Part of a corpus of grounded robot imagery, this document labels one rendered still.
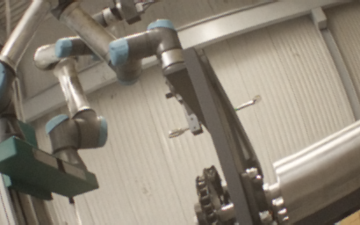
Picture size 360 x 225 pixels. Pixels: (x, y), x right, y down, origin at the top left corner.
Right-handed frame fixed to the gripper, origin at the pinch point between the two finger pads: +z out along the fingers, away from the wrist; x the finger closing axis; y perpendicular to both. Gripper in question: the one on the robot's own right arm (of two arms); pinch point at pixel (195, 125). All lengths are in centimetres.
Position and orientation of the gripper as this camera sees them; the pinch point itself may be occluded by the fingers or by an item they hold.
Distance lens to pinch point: 159.5
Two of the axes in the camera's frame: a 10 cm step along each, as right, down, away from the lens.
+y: -9.3, 3.6, 1.3
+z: 3.0, 9.0, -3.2
